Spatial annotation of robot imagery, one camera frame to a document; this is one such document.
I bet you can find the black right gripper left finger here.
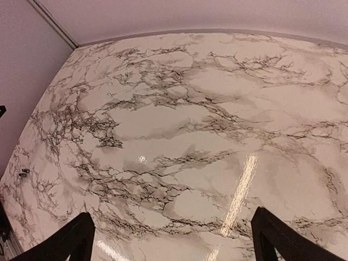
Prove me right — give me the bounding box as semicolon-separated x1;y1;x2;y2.
12;212;95;260

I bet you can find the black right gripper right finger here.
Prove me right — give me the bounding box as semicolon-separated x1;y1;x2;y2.
251;207;342;261

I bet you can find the aluminium corner post left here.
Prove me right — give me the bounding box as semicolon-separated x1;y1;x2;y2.
27;0;79;50

